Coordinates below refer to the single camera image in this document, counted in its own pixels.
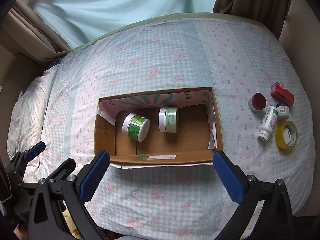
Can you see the brown right curtain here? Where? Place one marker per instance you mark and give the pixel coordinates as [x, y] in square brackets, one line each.
[271, 13]

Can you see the small white jar black lid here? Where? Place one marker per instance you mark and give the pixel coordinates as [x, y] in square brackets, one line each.
[283, 111]

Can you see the cardboard box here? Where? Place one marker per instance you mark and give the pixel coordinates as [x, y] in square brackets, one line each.
[197, 137]

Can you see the red carton box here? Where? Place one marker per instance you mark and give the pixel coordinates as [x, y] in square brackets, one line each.
[281, 94]

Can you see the white jar striped green label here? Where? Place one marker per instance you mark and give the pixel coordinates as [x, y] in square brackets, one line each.
[135, 127]

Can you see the checkered floral bed sheet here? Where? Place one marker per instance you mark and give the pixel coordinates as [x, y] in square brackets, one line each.
[236, 58]

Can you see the red lid small jar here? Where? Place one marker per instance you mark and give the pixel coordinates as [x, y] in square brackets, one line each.
[257, 102]

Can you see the white jar pale green label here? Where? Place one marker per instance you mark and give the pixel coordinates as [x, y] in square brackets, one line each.
[168, 119]

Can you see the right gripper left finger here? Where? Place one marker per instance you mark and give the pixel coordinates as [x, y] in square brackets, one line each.
[91, 175]

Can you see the beige left curtain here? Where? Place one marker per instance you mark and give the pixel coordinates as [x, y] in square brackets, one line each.
[28, 29]

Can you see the yellow tape roll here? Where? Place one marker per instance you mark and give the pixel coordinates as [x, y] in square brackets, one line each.
[286, 135]

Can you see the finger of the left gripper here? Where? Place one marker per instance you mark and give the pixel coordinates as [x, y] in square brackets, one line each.
[63, 171]
[33, 152]

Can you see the light blue hanging cloth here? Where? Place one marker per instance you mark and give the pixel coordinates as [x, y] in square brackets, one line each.
[81, 21]

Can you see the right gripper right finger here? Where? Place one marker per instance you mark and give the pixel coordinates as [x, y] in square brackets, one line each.
[230, 175]

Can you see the white pill bottle green label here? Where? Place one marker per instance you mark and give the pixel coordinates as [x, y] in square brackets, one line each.
[268, 123]

